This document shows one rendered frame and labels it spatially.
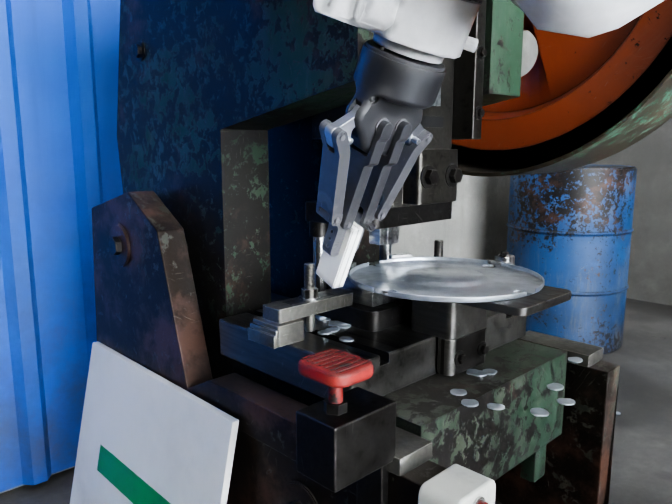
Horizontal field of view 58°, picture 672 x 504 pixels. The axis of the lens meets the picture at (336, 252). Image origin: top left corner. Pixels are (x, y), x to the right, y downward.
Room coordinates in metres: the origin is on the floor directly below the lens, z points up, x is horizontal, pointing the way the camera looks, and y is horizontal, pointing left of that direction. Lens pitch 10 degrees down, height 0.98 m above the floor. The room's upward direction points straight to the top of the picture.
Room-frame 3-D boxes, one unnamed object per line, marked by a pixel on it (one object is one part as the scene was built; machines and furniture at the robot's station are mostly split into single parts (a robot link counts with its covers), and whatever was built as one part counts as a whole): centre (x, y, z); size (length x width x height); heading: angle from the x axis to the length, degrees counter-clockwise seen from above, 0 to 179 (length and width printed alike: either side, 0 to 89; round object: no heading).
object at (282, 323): (0.88, 0.05, 0.76); 0.17 x 0.06 x 0.10; 134
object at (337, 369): (0.61, 0.00, 0.72); 0.07 x 0.06 x 0.08; 44
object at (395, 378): (1.00, -0.08, 0.68); 0.45 x 0.30 x 0.06; 134
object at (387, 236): (0.99, -0.08, 0.84); 0.05 x 0.03 x 0.04; 134
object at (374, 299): (1.00, -0.08, 0.76); 0.15 x 0.09 x 0.05; 134
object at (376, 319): (1.00, -0.07, 0.72); 0.20 x 0.16 x 0.03; 134
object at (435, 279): (0.91, -0.16, 0.78); 0.29 x 0.29 x 0.01
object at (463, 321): (0.88, -0.20, 0.72); 0.25 x 0.14 x 0.14; 44
